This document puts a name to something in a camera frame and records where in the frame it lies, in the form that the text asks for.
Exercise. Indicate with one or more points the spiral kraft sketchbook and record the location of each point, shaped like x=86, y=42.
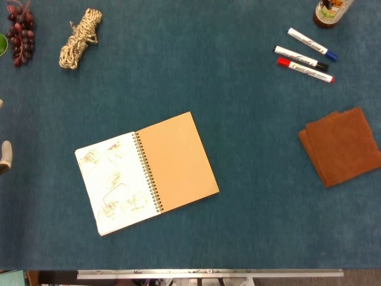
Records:
x=175, y=161

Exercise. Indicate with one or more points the blue felt table mat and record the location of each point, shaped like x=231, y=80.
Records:
x=253, y=223

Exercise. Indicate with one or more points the black cap whiteboard marker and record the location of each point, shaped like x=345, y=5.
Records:
x=297, y=57

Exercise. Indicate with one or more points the red cap whiteboard marker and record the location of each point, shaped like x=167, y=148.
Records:
x=309, y=71

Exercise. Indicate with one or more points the folded brown cloth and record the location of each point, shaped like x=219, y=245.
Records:
x=342, y=146

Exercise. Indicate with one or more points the blue cap whiteboard marker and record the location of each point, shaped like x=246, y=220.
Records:
x=309, y=43

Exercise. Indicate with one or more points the amber bottle with label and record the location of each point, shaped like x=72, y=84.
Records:
x=329, y=15

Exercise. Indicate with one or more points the dark red grape bunch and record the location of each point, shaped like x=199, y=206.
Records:
x=21, y=32

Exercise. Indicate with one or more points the green plastic cone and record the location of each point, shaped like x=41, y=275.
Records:
x=2, y=44

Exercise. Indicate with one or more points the teal box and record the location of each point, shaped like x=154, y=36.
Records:
x=12, y=278

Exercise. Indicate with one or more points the aluminium table edge rail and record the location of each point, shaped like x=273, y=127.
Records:
x=208, y=273

